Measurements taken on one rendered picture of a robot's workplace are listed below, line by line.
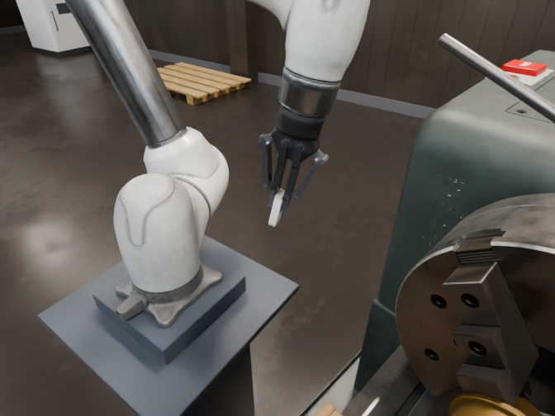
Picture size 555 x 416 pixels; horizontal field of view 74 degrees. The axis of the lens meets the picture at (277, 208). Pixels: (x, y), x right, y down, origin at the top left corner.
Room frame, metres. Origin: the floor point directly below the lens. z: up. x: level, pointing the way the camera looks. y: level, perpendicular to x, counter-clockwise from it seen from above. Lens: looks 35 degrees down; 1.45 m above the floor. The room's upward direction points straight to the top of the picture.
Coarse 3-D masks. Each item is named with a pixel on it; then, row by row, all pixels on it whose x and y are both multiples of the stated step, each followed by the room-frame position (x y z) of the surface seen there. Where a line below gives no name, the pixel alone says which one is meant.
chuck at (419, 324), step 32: (480, 224) 0.32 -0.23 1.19; (512, 224) 0.30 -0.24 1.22; (544, 224) 0.28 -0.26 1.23; (448, 256) 0.29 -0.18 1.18; (512, 256) 0.26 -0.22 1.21; (544, 256) 0.24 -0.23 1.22; (416, 288) 0.31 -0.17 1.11; (512, 288) 0.25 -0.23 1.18; (544, 288) 0.23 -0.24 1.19; (416, 320) 0.30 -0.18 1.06; (448, 320) 0.28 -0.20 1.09; (544, 320) 0.22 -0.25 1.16; (416, 352) 0.29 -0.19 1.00; (448, 352) 0.27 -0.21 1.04; (448, 384) 0.26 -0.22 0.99; (544, 384) 0.23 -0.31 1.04
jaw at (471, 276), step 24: (480, 240) 0.29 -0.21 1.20; (480, 264) 0.27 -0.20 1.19; (456, 288) 0.25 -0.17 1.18; (480, 288) 0.23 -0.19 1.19; (504, 288) 0.25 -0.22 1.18; (456, 312) 0.24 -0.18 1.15; (480, 312) 0.23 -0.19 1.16; (504, 312) 0.23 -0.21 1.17; (456, 336) 0.22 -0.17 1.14; (480, 336) 0.21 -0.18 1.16; (504, 336) 0.21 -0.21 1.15; (528, 336) 0.22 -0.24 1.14; (480, 360) 0.20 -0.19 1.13; (504, 360) 0.19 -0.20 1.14; (528, 360) 0.20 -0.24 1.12; (480, 384) 0.18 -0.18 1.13; (504, 384) 0.17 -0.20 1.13
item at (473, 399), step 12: (456, 396) 0.19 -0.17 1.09; (468, 396) 0.18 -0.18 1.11; (480, 396) 0.17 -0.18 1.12; (456, 408) 0.18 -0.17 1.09; (468, 408) 0.17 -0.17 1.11; (480, 408) 0.16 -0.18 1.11; (492, 408) 0.16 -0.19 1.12; (504, 408) 0.16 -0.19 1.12; (516, 408) 0.17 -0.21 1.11; (528, 408) 0.17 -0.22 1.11
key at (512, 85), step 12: (444, 36) 0.40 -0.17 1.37; (444, 48) 0.40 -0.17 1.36; (456, 48) 0.39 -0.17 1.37; (468, 48) 0.38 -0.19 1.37; (468, 60) 0.37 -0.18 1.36; (480, 60) 0.37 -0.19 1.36; (480, 72) 0.36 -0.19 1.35; (492, 72) 0.35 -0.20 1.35; (504, 72) 0.35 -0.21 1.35; (504, 84) 0.34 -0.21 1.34; (516, 84) 0.34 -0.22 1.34; (516, 96) 0.33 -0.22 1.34; (528, 96) 0.33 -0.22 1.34; (540, 96) 0.32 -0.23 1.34; (540, 108) 0.32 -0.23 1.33; (552, 108) 0.31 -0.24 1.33; (552, 120) 0.31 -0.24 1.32
